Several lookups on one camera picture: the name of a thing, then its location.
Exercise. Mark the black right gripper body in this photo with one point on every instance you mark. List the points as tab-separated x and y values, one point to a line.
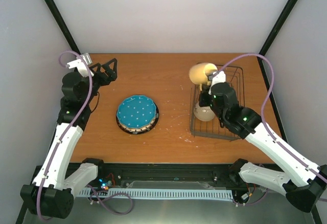
203	102

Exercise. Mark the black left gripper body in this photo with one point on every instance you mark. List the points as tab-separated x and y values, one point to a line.
103	81

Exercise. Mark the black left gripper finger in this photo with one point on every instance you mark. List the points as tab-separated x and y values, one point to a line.
111	69
96	68

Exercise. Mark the cream ceramic bowl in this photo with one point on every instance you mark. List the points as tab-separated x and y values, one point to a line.
204	113

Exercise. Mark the yellow ceramic mug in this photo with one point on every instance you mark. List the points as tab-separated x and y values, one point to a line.
199	73

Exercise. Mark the teal polka dot plate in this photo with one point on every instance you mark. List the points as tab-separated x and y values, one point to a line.
137	111

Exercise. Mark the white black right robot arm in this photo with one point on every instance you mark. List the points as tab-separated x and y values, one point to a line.
300	180

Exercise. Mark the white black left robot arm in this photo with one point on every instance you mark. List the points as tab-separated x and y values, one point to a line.
51	193

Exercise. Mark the black striped plate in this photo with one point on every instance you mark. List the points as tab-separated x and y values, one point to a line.
139	131

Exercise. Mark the metal floor plate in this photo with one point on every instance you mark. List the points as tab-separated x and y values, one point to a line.
273	208

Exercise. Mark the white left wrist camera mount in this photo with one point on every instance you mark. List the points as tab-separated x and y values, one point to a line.
81	64

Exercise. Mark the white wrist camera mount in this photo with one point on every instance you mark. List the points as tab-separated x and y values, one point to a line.
217	77
81	64

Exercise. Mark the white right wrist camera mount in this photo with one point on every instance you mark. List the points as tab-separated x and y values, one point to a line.
217	77

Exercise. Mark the dark wire dish rack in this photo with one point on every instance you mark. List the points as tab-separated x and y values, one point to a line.
212	128

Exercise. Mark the white slotted cable duct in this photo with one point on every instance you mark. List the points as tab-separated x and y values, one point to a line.
169	194

